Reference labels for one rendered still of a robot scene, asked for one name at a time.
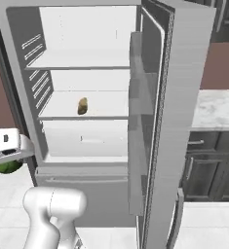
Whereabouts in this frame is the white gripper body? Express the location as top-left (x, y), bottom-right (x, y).
top-left (0, 127), bottom-right (36, 168)

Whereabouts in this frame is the dark grey drawer front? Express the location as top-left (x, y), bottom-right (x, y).
top-left (186, 130), bottom-right (225, 154)

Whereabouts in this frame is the grey fridge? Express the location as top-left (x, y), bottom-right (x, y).
top-left (0, 0), bottom-right (143, 229)

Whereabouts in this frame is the grey freezer drawer front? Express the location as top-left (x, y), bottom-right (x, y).
top-left (33, 166), bottom-right (137, 229)

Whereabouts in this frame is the silver drawer handle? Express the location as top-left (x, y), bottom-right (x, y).
top-left (187, 139), bottom-right (206, 146)

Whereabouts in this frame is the grey fridge door handle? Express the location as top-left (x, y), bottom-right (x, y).
top-left (166, 187), bottom-right (185, 249)

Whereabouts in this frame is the green round object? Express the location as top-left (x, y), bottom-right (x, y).
top-left (0, 160), bottom-right (23, 175)

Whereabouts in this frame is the silver cupboard door handle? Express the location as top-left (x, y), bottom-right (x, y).
top-left (185, 157), bottom-right (195, 182)

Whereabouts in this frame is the white fridge drawer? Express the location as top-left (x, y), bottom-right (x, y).
top-left (42, 120), bottom-right (130, 159)

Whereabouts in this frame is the white fridge shelf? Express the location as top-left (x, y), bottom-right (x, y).
top-left (37, 90), bottom-right (131, 122)
top-left (23, 48), bottom-right (133, 71)

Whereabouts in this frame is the grey fridge door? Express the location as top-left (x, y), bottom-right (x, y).
top-left (128, 0), bottom-right (218, 249)

